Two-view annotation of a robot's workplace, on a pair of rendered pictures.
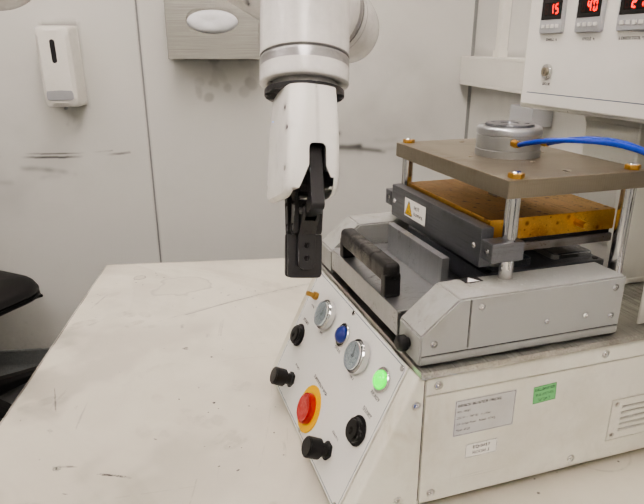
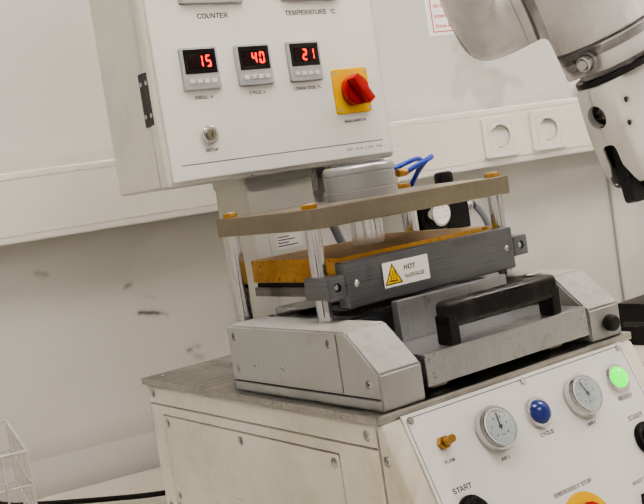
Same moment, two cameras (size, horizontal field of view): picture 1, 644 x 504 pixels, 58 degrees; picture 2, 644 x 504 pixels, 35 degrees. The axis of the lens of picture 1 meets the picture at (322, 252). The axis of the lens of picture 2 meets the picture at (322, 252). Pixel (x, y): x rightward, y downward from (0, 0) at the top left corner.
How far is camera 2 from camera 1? 138 cm
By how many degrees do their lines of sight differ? 105
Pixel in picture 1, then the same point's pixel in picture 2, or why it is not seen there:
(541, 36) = (185, 94)
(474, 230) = (502, 234)
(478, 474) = not seen: hidden behind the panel
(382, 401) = (634, 389)
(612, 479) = not seen: hidden behind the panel
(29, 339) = not seen: outside the picture
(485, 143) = (388, 178)
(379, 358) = (594, 371)
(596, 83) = (282, 136)
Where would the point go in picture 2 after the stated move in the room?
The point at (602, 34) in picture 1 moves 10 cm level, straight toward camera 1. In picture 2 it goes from (273, 86) to (357, 72)
